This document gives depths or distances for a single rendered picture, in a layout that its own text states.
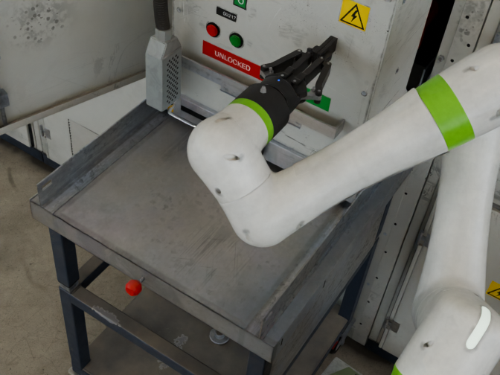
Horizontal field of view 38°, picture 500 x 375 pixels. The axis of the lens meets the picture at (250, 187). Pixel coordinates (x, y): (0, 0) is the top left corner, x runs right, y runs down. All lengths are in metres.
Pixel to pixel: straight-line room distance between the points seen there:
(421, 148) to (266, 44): 0.50
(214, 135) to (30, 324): 1.47
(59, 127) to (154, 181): 1.07
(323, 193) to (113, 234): 0.55
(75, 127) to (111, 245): 1.13
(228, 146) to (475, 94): 0.38
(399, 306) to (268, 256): 0.76
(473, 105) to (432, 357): 0.39
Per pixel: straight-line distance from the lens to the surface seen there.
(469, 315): 1.18
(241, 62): 1.59
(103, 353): 2.17
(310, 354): 2.20
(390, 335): 2.32
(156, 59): 1.58
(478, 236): 1.34
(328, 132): 1.50
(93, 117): 2.50
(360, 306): 2.32
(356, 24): 1.39
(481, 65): 1.17
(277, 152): 1.65
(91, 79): 1.88
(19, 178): 2.90
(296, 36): 1.48
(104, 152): 1.71
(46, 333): 2.44
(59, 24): 1.75
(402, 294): 2.16
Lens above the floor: 2.03
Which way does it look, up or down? 46 degrees down
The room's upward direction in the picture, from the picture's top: 7 degrees clockwise
